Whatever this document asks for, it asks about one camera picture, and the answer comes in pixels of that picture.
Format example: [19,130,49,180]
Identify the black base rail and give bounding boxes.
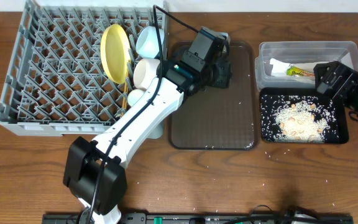
[41,205,354,224]

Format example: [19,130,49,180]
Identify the white paper napkin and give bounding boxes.
[269,58,316,78]

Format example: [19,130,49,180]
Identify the wooden chopstick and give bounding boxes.
[121,81,128,116]
[122,77,131,110]

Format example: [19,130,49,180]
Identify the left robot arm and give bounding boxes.
[63,27,231,223]

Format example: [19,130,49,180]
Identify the white cup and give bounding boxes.
[127,89,145,107]

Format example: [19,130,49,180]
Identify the green snack wrapper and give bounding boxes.
[286,65,314,77]

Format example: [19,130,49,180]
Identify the grey dishwasher rack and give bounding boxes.
[0,1,168,136]

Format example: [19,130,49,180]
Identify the light blue bowl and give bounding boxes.
[135,26,160,59]

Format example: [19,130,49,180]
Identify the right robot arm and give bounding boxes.
[313,61,358,122]

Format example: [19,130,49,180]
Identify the yellow plate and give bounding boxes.
[100,24,131,84]

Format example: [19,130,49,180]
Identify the black waste tray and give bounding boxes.
[259,86,350,145]

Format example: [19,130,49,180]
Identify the rice food waste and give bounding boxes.
[261,95,338,144]

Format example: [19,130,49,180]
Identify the clear plastic bin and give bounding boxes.
[255,41,358,90]

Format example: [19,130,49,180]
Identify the dark brown serving tray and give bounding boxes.
[167,41,259,151]

